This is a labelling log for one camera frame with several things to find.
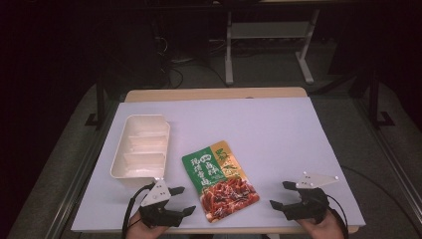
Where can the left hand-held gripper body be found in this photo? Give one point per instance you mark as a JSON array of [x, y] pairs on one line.
[[158, 195]]

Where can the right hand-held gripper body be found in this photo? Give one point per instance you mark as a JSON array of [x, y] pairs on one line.
[[312, 202]]

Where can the green and orange food packet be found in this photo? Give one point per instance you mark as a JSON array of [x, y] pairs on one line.
[[220, 181]]

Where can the white plastic compartment tray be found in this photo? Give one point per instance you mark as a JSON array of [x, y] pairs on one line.
[[141, 147]]

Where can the person's right hand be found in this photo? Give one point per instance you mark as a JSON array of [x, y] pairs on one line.
[[326, 229]]

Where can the person's left hand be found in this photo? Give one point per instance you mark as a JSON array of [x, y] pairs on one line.
[[139, 230]]

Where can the white table mat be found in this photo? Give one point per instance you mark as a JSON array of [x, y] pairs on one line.
[[258, 132]]

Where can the black metal stand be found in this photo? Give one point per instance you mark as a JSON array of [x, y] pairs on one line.
[[375, 106], [99, 106]]

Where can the grey metal rail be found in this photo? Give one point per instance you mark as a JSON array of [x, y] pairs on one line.
[[391, 159], [83, 172]]

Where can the white metal table frame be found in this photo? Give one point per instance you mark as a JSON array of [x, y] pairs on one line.
[[268, 30]]

